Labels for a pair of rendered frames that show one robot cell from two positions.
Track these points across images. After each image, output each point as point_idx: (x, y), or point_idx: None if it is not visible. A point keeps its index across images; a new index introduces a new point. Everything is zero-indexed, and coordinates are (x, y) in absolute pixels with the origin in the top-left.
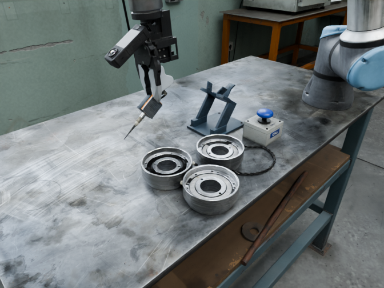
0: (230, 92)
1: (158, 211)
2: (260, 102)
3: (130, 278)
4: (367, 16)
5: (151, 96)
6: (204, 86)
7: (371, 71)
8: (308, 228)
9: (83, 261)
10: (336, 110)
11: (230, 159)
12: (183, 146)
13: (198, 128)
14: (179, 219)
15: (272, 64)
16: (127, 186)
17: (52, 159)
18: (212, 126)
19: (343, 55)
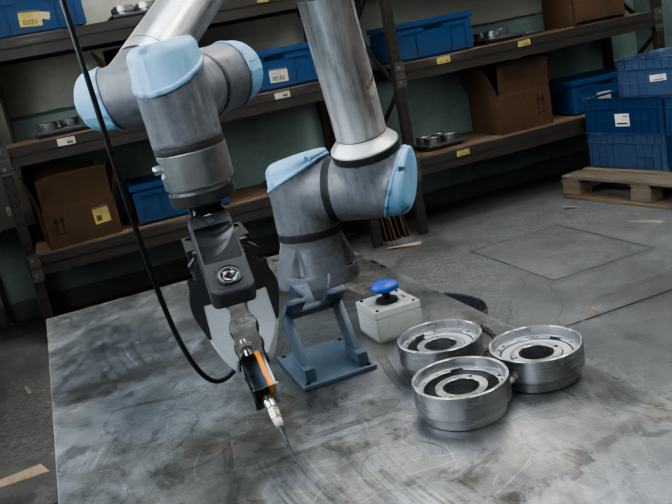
0: (200, 346)
1: (560, 416)
2: None
3: None
4: (374, 116)
5: (257, 355)
6: (136, 371)
7: (408, 181)
8: None
9: (669, 478)
10: (357, 275)
11: (481, 329)
12: (373, 395)
13: (327, 376)
14: (584, 399)
15: (123, 303)
16: (478, 449)
17: None
18: (330, 363)
19: (365, 177)
